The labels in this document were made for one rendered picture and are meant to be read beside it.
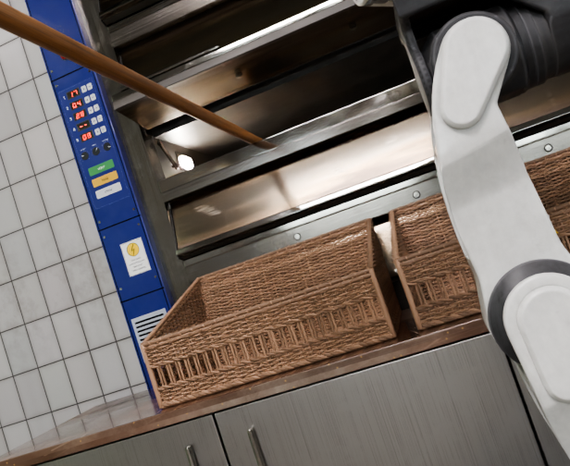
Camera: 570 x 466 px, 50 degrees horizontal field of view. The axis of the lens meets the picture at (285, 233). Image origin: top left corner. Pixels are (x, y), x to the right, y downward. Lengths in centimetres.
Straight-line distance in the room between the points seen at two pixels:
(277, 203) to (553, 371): 114
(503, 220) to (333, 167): 100
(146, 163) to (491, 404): 124
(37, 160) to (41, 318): 52
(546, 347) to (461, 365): 44
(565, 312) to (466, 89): 30
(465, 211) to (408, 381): 50
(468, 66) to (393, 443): 75
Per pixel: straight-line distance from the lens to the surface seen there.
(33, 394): 224
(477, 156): 83
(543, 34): 89
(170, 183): 193
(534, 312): 81
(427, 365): 124
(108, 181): 199
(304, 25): 173
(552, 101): 180
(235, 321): 134
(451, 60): 83
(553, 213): 128
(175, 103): 129
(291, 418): 130
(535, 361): 82
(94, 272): 205
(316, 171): 180
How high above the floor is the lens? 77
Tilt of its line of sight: 4 degrees up
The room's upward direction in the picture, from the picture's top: 19 degrees counter-clockwise
